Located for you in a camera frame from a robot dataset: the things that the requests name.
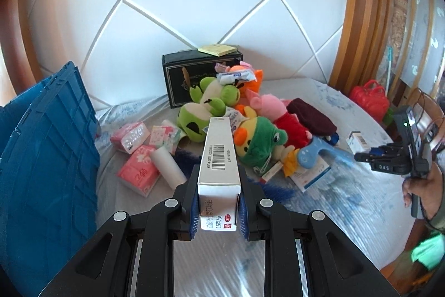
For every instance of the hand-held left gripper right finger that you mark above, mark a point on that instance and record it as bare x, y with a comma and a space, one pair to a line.
243, 220

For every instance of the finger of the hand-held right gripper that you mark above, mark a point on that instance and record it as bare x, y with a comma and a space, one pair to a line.
363, 157
386, 148

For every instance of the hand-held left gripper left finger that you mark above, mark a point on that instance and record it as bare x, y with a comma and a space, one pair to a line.
194, 220

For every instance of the small white barcode box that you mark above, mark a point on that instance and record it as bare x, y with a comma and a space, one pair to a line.
358, 141

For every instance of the long white carton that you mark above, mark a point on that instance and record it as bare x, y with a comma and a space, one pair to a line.
219, 157

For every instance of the blue plastic crate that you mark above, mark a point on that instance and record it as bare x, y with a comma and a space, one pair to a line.
52, 161

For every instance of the person's right hand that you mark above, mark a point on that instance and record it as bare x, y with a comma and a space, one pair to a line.
433, 192

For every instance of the green plastic toy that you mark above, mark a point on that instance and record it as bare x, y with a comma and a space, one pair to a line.
389, 116

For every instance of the red plastic handbag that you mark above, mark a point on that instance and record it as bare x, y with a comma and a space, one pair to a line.
370, 102

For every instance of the light blue plush toy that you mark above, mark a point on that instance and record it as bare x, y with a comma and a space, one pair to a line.
313, 151

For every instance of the white blue medicine box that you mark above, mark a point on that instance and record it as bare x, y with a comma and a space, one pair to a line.
313, 177

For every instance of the small white red box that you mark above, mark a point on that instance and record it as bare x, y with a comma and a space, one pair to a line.
272, 171

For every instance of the white paper roll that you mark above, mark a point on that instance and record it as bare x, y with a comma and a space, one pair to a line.
168, 166

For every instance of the maroon cloth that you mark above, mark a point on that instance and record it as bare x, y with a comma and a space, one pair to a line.
313, 116

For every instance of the light blue plastic pole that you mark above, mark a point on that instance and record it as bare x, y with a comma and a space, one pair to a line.
389, 67

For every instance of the green hooded duck plush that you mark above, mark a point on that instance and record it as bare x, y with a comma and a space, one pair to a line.
260, 140

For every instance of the pink pig plush toy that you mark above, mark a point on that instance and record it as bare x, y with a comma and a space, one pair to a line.
288, 123

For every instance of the pink green tissue pack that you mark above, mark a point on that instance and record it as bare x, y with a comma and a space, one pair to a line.
165, 138

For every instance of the white wet wipes packet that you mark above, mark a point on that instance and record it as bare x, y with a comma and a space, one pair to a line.
238, 117

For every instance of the mint green cloth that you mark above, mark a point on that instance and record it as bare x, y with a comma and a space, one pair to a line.
429, 253

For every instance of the pink silver tissue pack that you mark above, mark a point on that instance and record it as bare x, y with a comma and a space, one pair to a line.
130, 137

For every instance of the green plush toy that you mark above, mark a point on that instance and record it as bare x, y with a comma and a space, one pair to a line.
208, 98

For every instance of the floral patterned cloth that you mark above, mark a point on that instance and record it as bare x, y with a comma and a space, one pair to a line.
424, 22

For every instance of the orange plush toy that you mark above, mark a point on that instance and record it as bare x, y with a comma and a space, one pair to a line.
255, 81

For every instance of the white toothpaste tube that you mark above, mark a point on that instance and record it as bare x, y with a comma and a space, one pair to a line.
236, 77

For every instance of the black gift box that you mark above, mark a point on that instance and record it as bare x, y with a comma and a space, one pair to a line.
177, 74

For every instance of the yellow sticky note pad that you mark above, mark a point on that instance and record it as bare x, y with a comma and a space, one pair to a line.
219, 49

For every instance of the wooden bed frame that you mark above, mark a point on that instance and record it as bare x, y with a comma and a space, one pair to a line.
396, 276

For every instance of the wooden headboard frame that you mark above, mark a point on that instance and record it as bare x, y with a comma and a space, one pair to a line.
361, 22

